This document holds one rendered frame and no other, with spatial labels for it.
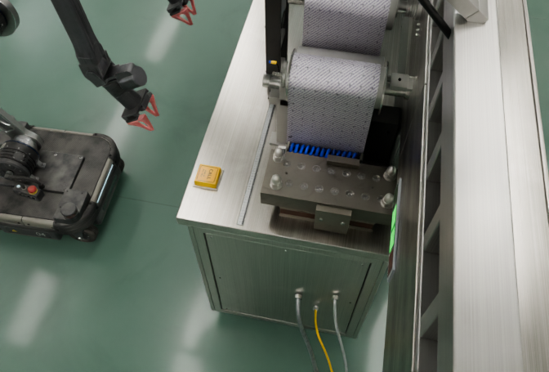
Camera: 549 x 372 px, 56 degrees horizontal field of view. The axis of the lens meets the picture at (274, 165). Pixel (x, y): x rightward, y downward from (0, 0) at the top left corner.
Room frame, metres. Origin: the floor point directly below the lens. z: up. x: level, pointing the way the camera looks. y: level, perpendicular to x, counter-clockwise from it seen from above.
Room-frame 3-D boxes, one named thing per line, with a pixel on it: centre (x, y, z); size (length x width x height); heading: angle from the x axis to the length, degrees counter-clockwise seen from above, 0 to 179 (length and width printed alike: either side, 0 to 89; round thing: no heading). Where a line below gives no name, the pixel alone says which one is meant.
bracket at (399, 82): (0.98, -0.34, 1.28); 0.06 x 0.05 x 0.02; 79
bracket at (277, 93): (1.08, -0.01, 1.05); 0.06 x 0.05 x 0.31; 79
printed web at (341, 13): (1.14, -0.19, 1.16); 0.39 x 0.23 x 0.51; 169
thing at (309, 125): (0.95, -0.15, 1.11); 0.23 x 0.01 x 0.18; 79
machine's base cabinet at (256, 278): (1.95, -0.28, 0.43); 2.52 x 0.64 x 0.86; 169
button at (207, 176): (0.92, 0.21, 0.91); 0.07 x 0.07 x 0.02; 79
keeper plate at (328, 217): (0.73, -0.17, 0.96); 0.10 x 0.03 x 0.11; 79
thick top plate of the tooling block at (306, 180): (0.83, -0.17, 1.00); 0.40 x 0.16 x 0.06; 79
